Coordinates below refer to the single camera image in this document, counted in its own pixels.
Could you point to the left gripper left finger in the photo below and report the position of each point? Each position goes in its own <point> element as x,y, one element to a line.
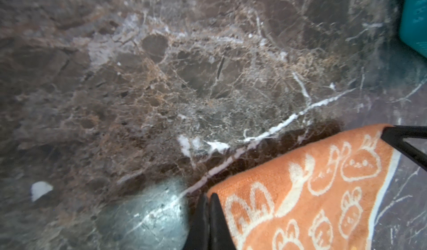
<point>199,233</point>

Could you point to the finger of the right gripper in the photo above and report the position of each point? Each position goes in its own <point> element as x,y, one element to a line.
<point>395,136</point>

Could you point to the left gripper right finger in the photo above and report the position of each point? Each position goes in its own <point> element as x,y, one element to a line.
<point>220,237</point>

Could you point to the orange patterned towel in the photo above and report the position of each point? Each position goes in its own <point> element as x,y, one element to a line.
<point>323,196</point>

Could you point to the teal plastic basket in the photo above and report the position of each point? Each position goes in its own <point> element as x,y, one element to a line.
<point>413,26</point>

